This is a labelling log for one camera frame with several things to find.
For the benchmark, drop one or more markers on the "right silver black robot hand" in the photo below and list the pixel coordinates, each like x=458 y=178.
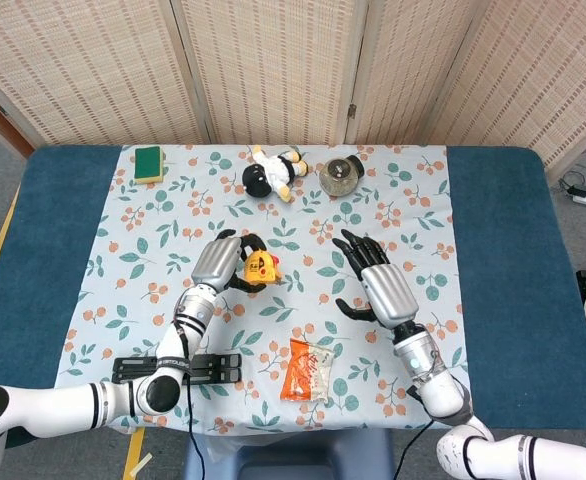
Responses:
x=380 y=287

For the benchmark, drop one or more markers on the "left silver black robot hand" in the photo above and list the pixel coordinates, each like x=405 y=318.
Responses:
x=223 y=262

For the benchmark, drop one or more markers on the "yellow tape measure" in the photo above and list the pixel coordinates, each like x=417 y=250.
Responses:
x=260 y=267

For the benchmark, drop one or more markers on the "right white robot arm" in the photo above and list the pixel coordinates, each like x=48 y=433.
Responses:
x=453 y=395

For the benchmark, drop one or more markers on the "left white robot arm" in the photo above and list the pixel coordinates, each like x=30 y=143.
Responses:
x=123 y=370

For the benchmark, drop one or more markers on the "floral patterned tablecloth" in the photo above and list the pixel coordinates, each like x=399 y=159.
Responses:
x=273 y=210

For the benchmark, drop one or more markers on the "black white plush toy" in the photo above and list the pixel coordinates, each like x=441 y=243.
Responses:
x=272 y=172

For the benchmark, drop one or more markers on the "black folding stand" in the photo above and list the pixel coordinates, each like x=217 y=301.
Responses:
x=213 y=367

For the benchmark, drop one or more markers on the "orange white snack packet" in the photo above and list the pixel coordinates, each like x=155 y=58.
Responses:
x=307 y=372

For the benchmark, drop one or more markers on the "round glass jar black lid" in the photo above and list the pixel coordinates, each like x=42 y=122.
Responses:
x=340 y=174

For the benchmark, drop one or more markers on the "green yellow sponge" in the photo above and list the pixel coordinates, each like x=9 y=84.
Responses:
x=149 y=164

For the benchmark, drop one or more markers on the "dark blue table cover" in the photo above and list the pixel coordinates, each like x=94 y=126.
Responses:
x=508 y=250

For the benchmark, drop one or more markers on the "blue plastic stool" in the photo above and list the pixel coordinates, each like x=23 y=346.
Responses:
x=288 y=455

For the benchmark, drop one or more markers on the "woven folding screen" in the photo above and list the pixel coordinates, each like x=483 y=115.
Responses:
x=293 y=70

